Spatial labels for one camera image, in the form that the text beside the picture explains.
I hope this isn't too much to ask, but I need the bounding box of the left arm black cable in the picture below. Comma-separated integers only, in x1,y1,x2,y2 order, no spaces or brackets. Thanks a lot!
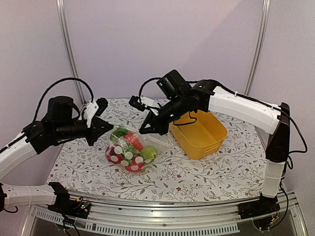
31,77,95,123

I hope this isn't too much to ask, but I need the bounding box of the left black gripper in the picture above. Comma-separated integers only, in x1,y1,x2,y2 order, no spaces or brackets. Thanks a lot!
55,118,113,146

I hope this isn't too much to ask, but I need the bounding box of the yellow plastic basket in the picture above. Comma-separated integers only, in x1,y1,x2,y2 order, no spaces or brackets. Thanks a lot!
169,111,228,160

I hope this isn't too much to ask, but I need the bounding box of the aluminium frame post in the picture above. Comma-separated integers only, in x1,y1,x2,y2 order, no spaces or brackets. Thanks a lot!
245,0,271,95
55,0,87,104

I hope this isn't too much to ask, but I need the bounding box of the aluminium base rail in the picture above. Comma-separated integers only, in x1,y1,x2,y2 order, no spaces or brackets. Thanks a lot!
21,191,308,236

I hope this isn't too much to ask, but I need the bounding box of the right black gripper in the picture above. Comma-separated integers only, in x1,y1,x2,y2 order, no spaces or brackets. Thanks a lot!
140,93,188,135

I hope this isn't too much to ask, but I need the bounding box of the orange toy carrot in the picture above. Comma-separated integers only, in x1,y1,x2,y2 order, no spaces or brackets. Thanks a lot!
110,126,144,151

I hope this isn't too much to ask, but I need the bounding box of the left aluminium frame post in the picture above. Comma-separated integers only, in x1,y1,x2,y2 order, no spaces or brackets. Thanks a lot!
55,0,87,104

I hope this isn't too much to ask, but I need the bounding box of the floral tablecloth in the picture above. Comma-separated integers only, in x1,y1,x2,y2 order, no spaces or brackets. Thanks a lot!
46,98,281,203

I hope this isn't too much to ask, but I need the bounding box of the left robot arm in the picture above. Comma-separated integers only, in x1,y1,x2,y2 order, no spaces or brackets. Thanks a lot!
0,96,114,215

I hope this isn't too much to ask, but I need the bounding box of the clear zip top bag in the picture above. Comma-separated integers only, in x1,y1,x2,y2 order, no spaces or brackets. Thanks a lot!
105,122,172,174

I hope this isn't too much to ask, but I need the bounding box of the right aluminium frame post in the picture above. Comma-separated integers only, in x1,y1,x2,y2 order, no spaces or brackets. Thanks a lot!
245,0,271,95

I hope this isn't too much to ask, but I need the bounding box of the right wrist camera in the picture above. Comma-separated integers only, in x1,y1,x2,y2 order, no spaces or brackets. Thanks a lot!
128,95,158,112

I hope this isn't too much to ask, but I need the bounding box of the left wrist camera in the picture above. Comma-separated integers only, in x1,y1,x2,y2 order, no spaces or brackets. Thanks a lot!
81,97,108,128

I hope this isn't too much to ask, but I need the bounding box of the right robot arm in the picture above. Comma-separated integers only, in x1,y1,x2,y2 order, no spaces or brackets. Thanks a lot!
129,70,296,231

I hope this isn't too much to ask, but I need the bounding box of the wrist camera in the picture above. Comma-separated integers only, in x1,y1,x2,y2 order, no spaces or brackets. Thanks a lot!
81,97,108,128
128,95,158,112

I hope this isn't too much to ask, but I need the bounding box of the small green toy vegetable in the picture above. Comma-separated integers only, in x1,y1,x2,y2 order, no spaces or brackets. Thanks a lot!
140,146,158,163

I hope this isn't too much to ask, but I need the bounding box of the red toy apple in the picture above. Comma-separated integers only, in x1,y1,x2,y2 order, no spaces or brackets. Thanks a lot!
125,156,145,174

